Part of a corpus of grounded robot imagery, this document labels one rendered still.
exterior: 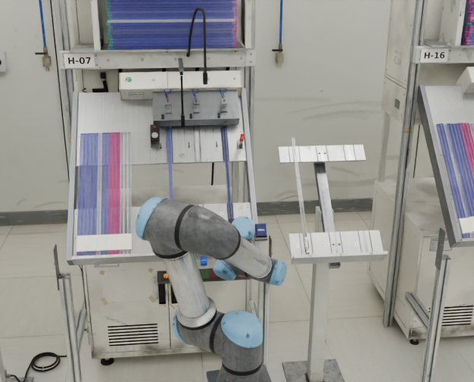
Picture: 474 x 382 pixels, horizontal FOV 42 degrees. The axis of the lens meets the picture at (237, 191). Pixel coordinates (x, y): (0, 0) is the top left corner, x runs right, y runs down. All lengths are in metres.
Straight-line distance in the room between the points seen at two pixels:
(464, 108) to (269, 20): 1.66
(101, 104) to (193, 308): 1.11
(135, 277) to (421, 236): 1.24
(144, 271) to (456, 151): 1.38
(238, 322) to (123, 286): 1.01
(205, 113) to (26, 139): 2.01
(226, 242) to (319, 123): 2.81
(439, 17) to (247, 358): 1.77
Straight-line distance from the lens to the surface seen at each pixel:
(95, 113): 2.55
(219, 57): 2.54
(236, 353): 1.78
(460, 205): 2.57
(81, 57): 2.56
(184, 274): 1.65
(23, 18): 4.10
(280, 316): 3.25
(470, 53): 2.83
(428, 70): 2.94
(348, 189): 4.46
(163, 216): 1.52
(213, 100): 2.50
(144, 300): 2.73
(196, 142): 2.47
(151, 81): 2.52
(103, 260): 2.30
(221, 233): 1.50
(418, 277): 2.91
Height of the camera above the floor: 1.75
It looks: 21 degrees down
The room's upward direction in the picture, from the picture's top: straight up
